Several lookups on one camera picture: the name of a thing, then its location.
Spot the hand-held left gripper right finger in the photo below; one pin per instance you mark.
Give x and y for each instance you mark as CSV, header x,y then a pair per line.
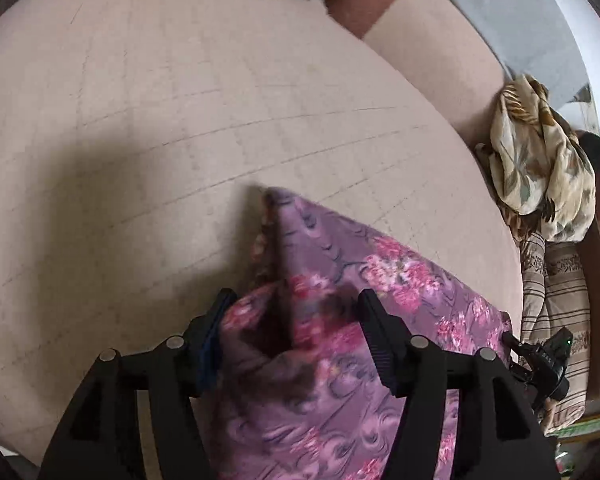
x,y
380,340

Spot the striped brown cushion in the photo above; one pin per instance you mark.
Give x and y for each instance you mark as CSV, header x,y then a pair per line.
x,y
555,285

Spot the beige floral blanket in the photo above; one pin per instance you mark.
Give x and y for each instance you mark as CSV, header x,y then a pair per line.
x,y
545,160

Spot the purple floral long-sleeved shirt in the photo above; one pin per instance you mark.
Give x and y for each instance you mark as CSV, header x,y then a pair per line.
x,y
340,360

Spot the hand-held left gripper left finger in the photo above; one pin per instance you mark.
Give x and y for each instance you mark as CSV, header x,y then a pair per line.
x,y
211,345

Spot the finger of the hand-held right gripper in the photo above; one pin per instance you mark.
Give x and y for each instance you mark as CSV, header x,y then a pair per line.
x,y
516,346

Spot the grey pillow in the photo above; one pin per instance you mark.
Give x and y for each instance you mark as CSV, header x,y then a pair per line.
x,y
525,25

